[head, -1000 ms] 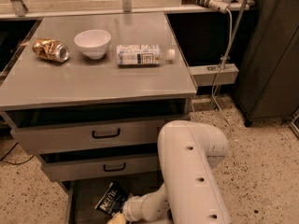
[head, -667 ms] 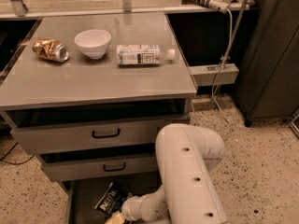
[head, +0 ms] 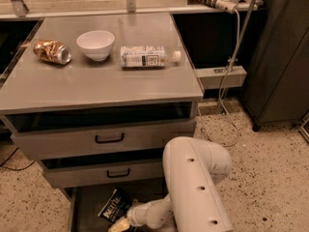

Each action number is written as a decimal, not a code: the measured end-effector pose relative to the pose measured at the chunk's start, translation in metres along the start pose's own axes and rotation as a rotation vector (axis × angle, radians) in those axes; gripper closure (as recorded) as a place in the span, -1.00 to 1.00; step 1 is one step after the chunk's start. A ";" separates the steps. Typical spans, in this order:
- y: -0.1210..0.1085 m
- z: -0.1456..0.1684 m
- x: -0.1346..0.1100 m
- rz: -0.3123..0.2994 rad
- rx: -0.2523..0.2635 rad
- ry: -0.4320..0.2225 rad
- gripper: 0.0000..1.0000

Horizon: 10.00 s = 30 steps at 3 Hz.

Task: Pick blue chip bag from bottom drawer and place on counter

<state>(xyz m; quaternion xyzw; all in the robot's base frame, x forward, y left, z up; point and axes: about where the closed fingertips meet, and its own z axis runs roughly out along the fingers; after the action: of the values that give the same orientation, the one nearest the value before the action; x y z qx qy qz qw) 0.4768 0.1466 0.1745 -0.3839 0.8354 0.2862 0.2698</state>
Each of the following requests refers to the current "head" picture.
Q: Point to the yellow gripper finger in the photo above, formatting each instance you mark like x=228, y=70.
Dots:
x=120, y=225

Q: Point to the blue chip bag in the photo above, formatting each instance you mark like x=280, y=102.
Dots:
x=116, y=206

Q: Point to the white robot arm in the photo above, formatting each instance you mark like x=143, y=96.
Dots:
x=192, y=168

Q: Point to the bottom grey open drawer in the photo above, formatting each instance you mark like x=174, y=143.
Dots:
x=86, y=202

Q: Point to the middle grey drawer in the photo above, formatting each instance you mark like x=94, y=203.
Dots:
x=106, y=173

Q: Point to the top grey drawer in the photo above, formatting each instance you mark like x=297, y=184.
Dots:
x=54, y=144

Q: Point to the grey drawer cabinet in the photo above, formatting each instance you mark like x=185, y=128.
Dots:
x=41, y=96

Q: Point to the clear plastic water bottle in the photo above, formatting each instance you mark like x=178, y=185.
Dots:
x=147, y=57

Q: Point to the white ceramic bowl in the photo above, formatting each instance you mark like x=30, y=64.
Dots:
x=96, y=45

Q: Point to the crushed gold soda can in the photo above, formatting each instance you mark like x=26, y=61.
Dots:
x=52, y=51

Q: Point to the thin metal stand pole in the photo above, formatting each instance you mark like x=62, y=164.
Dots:
x=240, y=35

